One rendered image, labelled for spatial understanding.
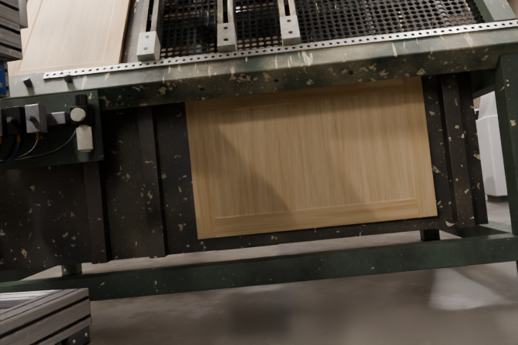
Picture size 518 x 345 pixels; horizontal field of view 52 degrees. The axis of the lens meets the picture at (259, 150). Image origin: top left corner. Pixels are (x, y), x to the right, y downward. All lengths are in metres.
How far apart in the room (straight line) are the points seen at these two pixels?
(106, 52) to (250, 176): 0.70
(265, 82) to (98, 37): 0.70
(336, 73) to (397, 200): 0.54
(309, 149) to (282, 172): 0.13
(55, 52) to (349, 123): 1.14
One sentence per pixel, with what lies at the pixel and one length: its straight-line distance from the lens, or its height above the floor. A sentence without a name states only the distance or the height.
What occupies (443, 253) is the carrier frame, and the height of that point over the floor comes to 0.15.
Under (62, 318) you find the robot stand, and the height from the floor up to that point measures 0.19.
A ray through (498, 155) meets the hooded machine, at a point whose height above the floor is 0.45.
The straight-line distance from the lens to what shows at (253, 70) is 1.80.
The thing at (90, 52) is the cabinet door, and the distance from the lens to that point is 2.11.
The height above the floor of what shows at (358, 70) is 0.78.
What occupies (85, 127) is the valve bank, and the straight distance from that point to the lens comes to 1.83.
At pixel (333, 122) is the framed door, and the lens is 2.03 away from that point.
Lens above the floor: 0.45
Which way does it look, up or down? 3 degrees up
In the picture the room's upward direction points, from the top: 6 degrees counter-clockwise
